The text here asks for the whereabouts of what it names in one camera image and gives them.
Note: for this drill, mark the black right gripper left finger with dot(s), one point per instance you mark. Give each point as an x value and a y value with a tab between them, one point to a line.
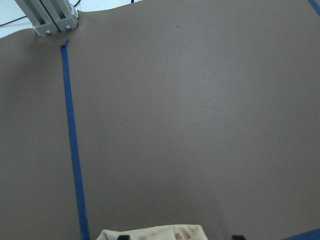
123	237

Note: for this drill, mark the cream long-sleeve printed shirt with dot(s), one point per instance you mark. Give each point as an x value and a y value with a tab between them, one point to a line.
163	232

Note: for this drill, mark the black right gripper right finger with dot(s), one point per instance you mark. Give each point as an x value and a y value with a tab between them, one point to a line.
237	237

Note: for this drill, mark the aluminium frame post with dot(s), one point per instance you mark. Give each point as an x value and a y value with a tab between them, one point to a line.
49	17

